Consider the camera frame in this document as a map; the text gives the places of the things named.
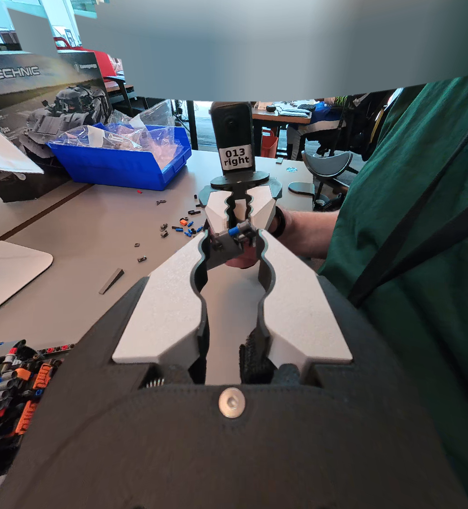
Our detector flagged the black lego set box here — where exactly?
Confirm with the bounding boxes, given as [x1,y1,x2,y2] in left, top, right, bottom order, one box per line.
[0,52,113,203]

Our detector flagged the partly built lego car model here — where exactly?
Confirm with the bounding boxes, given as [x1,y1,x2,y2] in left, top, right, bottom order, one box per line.
[0,339,76,498]

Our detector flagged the white book stand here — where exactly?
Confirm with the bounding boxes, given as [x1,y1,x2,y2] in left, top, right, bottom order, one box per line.
[0,240,54,322]

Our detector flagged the person's right hand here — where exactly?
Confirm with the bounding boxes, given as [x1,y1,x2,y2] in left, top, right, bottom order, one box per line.
[224,205,299,270]

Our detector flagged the grey office chair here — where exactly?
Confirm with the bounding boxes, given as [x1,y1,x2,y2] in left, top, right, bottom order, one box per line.
[302,150,354,207]

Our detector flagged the scatter of small lego pins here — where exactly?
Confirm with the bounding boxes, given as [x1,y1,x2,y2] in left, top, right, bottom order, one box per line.
[133,190,207,263]

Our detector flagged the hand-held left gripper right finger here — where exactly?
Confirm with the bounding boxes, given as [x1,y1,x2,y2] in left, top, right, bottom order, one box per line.
[257,229,353,383]

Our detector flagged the person's right forearm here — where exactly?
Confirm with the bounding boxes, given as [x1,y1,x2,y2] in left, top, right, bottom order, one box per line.
[294,210,340,259]

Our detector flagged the orange waste bin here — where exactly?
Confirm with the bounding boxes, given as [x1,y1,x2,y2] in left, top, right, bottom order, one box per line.
[261,127,279,158]

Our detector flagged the long grey lego slope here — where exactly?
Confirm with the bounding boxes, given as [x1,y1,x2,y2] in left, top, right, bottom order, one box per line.
[98,267,125,296]

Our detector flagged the person's green shirt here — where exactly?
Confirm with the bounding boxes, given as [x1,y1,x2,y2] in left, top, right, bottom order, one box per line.
[317,72,468,509]

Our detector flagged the dark grey lego wedge panel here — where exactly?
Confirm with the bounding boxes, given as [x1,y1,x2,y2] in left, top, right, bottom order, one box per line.
[209,221,258,272]

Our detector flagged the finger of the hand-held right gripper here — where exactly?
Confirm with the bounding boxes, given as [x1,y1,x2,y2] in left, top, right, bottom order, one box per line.
[245,188,277,234]
[205,190,235,236]

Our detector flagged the lego instruction booklet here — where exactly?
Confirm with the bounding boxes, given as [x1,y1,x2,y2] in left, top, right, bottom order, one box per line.
[0,111,45,175]

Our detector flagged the small blue bin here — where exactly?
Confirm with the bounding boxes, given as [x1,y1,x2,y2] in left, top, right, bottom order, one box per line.
[46,123,192,191]

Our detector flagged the black shoulder strap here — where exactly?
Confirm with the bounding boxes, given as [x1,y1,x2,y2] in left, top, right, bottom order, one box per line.
[347,99,468,309]

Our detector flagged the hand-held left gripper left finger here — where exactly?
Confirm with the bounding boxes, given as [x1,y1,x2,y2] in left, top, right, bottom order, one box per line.
[112,231,211,364]

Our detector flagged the clear plastic bags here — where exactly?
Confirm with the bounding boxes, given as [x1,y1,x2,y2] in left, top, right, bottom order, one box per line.
[53,99,187,169]

